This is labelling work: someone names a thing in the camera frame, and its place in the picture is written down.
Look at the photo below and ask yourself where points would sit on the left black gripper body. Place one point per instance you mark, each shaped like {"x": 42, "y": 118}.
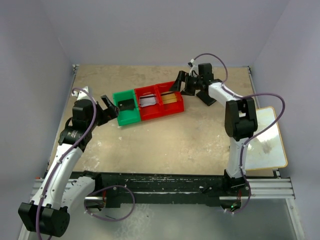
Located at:
{"x": 103, "y": 116}

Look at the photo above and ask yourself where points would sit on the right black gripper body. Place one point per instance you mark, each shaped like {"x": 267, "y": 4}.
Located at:
{"x": 194, "y": 84}

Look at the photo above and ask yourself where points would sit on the black leather card holder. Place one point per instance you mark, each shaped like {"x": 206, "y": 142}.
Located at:
{"x": 205, "y": 98}

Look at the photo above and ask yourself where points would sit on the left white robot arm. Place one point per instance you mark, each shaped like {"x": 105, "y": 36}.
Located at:
{"x": 49, "y": 210}

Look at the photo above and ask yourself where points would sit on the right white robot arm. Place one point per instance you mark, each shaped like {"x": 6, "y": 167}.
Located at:
{"x": 240, "y": 119}

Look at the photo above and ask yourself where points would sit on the black card holder in bin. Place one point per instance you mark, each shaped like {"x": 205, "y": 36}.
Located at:
{"x": 127, "y": 105}

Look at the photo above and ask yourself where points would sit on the gold cards stack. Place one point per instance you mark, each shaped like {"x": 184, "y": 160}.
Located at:
{"x": 170, "y": 97}

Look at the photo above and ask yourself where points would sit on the silver cards stack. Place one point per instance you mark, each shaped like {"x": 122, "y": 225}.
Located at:
{"x": 148, "y": 100}

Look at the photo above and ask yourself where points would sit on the green plastic bin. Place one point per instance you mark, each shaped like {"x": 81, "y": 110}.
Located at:
{"x": 127, "y": 117}

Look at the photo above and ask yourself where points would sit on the right red plastic bin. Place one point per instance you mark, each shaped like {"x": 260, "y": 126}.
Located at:
{"x": 173, "y": 108}

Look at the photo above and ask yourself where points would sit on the red plastic bin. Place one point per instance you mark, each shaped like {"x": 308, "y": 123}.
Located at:
{"x": 150, "y": 112}
{"x": 173, "y": 108}

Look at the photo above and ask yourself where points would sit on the middle red plastic bin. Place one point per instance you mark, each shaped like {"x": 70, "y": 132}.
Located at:
{"x": 150, "y": 112}

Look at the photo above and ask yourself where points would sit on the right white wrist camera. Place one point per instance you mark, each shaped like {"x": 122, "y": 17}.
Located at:
{"x": 193, "y": 68}

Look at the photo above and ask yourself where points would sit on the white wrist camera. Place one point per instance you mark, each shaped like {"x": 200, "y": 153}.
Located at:
{"x": 193, "y": 68}
{"x": 82, "y": 94}

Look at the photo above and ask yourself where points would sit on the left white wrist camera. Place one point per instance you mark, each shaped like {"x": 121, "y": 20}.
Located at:
{"x": 82, "y": 94}

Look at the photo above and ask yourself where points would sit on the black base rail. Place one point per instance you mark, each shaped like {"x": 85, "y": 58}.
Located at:
{"x": 151, "y": 188}

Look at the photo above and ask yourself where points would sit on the aluminium frame profile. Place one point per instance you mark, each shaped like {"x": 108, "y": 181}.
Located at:
{"x": 278, "y": 188}

